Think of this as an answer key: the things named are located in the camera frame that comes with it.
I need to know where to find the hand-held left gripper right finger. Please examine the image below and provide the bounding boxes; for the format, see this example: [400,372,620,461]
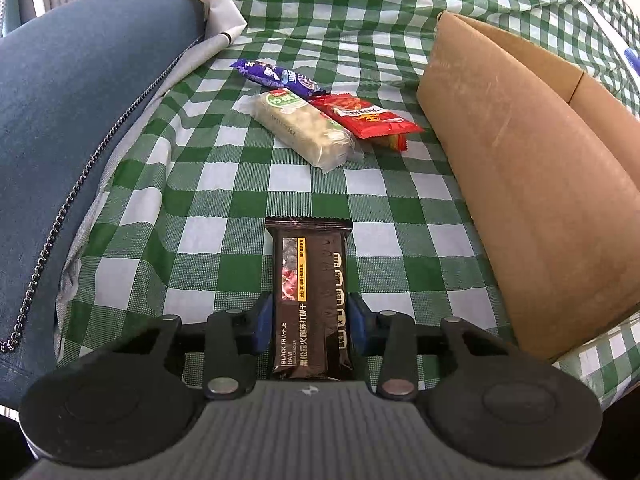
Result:
[348,292,508,402]

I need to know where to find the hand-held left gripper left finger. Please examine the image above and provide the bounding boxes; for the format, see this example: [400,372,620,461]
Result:
[107,292,274,401]

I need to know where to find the dark brown cracker packet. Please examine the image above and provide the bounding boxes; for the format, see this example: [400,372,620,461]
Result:
[263,215,357,382]

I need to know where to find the brown cardboard box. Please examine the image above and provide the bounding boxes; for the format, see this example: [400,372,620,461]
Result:
[416,10,640,364]

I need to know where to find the white green snack packet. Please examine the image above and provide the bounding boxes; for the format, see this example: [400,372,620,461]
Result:
[235,87,366,175]

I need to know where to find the red snack packet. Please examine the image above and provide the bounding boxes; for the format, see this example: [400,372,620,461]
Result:
[308,92,426,154]

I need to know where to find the purple snack packet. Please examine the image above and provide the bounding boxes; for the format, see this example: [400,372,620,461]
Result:
[229,58,327,99]

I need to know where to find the green white checkered cloth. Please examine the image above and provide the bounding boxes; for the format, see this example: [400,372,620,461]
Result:
[54,0,640,413]

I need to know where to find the white printed cloth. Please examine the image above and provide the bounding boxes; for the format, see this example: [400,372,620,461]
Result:
[159,0,249,47]

